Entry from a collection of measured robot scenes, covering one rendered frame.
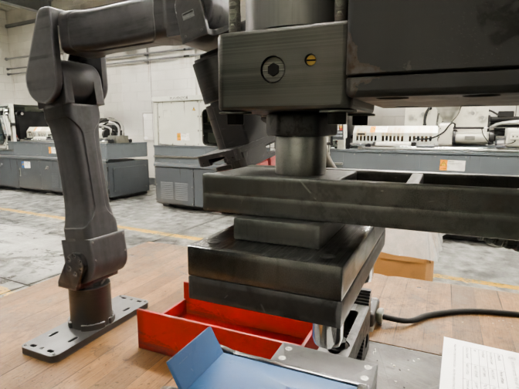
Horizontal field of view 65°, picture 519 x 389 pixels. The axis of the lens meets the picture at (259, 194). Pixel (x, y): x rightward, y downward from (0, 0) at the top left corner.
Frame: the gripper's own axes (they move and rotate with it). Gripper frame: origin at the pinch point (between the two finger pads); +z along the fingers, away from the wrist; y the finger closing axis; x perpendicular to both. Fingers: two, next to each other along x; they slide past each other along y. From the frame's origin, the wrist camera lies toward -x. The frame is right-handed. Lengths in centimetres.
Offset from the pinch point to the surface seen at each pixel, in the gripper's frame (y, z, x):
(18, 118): 367, -120, 800
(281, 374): -15.1, 11.1, -8.6
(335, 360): -9.7, 13.2, -11.2
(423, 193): -17.1, -5.6, -24.9
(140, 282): 5.7, 14.7, 40.1
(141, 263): 14, 14, 50
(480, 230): -17.0, -3.2, -27.4
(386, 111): 601, 52, 176
